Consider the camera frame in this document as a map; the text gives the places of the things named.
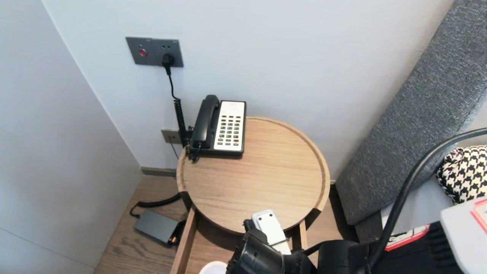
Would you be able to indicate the grey switch plate red button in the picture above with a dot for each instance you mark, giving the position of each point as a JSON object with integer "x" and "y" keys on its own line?
{"x": 140, "y": 51}

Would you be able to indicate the white bed sheet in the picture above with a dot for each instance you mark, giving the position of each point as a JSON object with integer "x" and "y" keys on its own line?
{"x": 426, "y": 205}

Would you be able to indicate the curved front wooden drawer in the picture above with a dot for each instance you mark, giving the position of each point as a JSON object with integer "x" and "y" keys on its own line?
{"x": 186, "y": 243}

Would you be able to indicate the grey fabric bed frame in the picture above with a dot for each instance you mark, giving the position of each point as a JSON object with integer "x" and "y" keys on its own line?
{"x": 367, "y": 228}

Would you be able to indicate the grey wall socket plate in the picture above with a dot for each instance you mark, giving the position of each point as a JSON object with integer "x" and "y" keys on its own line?
{"x": 167, "y": 49}

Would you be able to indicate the grey power adapter box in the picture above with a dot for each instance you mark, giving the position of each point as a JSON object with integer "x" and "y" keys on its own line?
{"x": 156, "y": 226}

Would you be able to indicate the white round puck device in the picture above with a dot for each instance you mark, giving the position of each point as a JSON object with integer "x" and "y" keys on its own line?
{"x": 213, "y": 268}

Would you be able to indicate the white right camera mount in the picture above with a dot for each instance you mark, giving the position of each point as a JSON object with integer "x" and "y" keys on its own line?
{"x": 272, "y": 228}

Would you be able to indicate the thin black phone line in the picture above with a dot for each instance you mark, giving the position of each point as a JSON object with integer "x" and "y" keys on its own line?
{"x": 174, "y": 150}

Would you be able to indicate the round wooden bedside table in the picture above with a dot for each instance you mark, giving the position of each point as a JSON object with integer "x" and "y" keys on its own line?
{"x": 266, "y": 163}

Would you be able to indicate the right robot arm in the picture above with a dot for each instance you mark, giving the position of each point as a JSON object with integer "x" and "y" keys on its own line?
{"x": 342, "y": 255}

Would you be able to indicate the small grey wall jack plate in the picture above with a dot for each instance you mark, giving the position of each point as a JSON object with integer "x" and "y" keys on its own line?
{"x": 169, "y": 136}

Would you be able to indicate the grey fabric headboard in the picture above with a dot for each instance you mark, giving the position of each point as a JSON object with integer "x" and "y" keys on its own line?
{"x": 411, "y": 125}

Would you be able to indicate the black white houndstooth pillow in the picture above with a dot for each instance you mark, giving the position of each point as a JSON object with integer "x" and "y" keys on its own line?
{"x": 466, "y": 171}

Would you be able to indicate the black telephone handset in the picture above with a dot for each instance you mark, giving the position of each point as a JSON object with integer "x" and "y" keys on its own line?
{"x": 203, "y": 121}

